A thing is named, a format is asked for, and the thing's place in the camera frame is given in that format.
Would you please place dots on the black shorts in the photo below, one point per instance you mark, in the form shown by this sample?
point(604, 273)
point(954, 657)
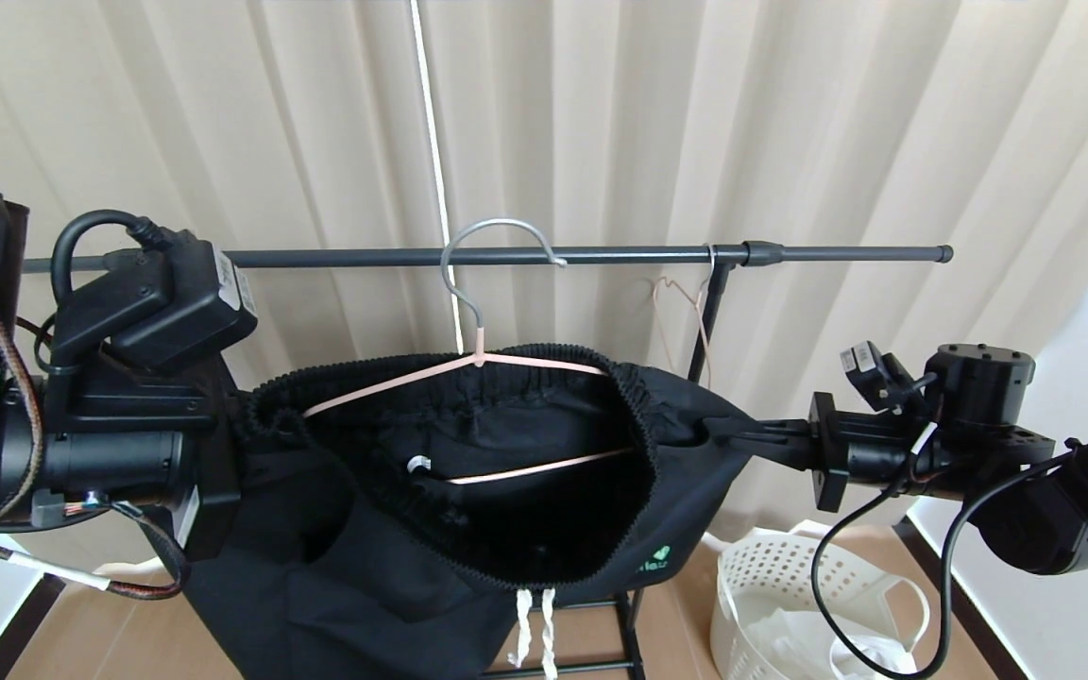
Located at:
point(317, 586)

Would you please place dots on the black clothes rack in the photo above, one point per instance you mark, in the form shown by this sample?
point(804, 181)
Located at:
point(790, 255)

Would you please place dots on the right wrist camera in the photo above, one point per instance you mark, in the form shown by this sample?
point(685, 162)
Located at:
point(870, 373)

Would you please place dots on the white laundry basket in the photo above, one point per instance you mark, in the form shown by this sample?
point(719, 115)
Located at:
point(771, 567)

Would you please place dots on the beige curtain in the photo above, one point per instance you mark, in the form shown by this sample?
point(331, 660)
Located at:
point(223, 123)

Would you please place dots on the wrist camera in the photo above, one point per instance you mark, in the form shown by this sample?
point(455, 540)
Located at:
point(870, 373)
point(176, 312)

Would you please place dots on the white garment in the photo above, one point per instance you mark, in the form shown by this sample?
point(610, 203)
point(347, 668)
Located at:
point(790, 642)

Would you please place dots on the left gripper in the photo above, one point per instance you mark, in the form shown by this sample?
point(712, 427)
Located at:
point(128, 467)

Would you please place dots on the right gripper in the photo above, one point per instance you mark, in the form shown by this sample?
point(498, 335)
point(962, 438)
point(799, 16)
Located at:
point(884, 453)

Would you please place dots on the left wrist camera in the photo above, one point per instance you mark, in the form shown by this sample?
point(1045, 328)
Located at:
point(176, 312)

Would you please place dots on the pink clothes hanger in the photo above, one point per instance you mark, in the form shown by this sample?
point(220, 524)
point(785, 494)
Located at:
point(393, 382)
point(703, 331)

